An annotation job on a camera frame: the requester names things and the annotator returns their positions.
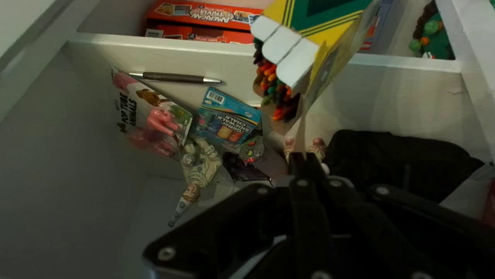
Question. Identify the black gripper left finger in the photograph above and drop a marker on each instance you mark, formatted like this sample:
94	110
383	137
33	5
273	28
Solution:
217	222

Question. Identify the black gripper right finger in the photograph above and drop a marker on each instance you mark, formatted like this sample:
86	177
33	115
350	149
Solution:
412	227

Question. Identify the green yellow crayon box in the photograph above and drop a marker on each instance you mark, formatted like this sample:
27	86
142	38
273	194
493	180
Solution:
320	36

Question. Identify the white shelf cabinet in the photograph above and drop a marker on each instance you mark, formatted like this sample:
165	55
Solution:
63	180

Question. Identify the orange flat box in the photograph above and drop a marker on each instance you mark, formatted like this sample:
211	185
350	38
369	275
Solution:
202	17

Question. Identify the white floral packet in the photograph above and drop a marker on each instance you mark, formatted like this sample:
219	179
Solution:
202	171

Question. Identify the black fabric bag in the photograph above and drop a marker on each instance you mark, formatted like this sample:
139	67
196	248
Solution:
403	160

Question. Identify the blue card packet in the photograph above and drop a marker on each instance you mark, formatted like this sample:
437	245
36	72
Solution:
227	121

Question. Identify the patterned fabric doll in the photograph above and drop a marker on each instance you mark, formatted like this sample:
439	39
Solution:
304	145

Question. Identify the pink toy package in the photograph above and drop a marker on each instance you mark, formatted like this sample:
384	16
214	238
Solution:
148	117

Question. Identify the green toy package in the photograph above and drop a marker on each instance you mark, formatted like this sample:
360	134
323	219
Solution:
431	31

